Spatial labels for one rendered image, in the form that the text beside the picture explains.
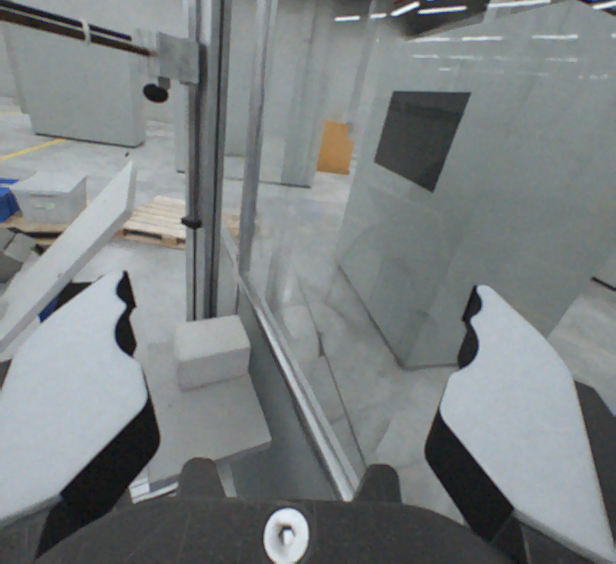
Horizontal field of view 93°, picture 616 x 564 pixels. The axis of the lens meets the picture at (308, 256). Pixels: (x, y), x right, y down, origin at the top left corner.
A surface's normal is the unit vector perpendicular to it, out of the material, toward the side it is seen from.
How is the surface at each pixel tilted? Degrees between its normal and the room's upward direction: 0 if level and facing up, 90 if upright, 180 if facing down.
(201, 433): 0
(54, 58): 90
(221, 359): 90
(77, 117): 90
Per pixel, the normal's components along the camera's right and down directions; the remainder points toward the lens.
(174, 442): 0.18, -0.87
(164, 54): 0.86, 0.36
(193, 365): 0.43, 0.48
